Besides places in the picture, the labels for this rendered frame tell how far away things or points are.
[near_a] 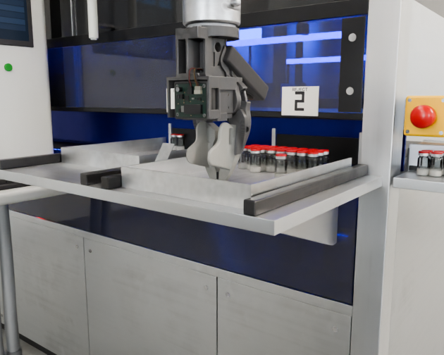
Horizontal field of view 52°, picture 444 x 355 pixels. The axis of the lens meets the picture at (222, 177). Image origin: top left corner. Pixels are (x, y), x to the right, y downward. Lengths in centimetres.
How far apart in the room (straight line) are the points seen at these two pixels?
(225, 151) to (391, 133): 39
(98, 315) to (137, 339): 18
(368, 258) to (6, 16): 113
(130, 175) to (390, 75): 50
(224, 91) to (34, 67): 96
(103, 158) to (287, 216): 51
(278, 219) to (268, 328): 61
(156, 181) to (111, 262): 79
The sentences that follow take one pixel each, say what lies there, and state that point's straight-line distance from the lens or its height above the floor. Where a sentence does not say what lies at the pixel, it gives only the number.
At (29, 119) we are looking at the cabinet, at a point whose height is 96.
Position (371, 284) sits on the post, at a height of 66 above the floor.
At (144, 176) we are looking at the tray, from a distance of 74.
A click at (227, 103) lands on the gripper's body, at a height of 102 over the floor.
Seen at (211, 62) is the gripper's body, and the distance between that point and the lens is 60.
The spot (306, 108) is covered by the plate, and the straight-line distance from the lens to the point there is 98.
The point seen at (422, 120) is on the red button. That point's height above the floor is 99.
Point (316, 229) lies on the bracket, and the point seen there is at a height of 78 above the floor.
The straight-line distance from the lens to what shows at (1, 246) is 161.
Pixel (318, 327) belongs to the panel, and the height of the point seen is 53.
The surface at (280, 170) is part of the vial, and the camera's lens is 82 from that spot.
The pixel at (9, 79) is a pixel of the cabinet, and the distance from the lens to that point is 145.
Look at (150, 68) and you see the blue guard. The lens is 125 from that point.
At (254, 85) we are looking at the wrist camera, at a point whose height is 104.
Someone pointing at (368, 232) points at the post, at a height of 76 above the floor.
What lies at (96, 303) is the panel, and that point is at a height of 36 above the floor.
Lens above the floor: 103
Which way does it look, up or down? 10 degrees down
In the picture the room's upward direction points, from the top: straight up
